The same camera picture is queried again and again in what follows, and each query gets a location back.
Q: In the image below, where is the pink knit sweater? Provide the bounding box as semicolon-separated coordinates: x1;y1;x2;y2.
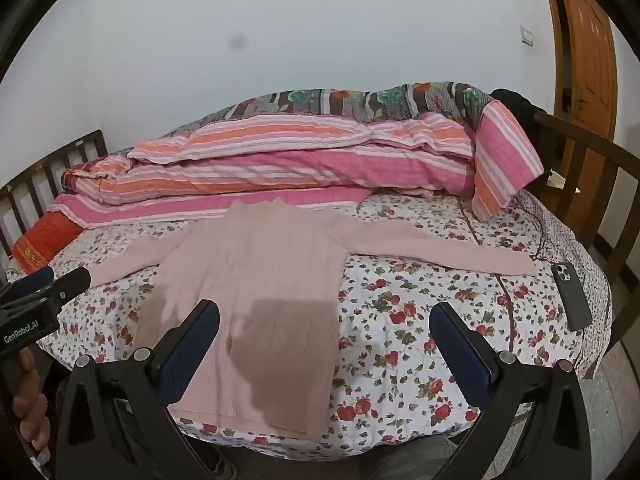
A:
89;200;536;440

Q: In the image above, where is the person's left hand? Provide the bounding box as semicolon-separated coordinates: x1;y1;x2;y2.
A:
12;348;51;466

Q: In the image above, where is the red pillow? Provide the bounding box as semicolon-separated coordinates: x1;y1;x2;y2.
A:
12;211;84;274

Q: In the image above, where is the dark wooden headboard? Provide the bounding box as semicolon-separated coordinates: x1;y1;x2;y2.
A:
1;129;108;258

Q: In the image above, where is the black smartphone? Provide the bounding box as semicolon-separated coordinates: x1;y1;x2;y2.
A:
551;262;592;332

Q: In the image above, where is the floral bed sheet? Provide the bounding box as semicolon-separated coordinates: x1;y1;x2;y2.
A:
29;192;614;463

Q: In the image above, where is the pink striped quilt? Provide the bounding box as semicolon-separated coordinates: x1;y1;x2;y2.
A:
51;101;544;229

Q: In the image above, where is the black garment on footboard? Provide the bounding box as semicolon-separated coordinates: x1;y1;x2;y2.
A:
490;89;541;130

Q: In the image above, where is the dark patchwork floral blanket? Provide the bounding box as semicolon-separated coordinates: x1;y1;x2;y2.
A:
165;81;494;139

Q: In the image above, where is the brown wooden door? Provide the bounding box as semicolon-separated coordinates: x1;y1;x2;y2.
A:
549;0;617;140

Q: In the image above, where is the white wall switch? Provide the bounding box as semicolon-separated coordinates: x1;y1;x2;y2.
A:
521;26;534;47

